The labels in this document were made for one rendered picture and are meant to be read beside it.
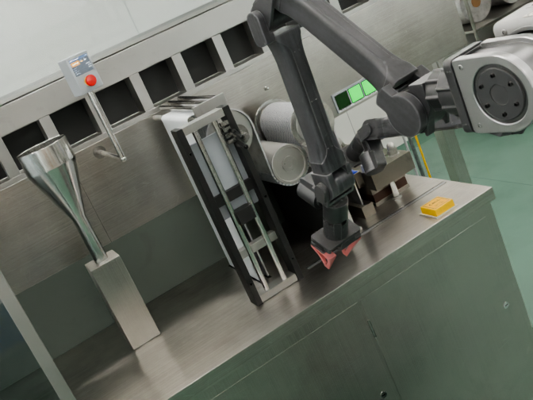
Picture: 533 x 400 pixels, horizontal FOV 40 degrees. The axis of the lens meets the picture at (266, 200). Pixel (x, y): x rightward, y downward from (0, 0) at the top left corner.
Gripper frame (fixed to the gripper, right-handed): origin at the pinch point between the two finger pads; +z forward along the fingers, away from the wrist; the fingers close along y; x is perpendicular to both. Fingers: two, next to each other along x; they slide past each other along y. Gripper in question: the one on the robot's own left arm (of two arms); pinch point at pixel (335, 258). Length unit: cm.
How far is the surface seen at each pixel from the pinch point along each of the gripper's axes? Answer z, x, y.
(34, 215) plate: 16, -86, 42
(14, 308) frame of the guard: -5, -37, 65
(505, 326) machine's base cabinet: 57, 19, -53
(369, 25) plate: 4, -74, -89
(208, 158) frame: -8.9, -42.8, 4.7
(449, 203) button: 17, -4, -49
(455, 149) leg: 67, -53, -120
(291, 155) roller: 8, -44, -24
